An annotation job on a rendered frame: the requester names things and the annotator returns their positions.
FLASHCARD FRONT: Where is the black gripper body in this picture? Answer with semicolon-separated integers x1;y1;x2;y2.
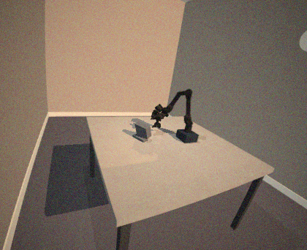
153;110;164;128

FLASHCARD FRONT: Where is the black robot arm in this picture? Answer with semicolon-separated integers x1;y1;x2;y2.
155;89;193;133

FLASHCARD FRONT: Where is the grey sloped panel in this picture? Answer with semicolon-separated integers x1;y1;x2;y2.
132;121;151;143

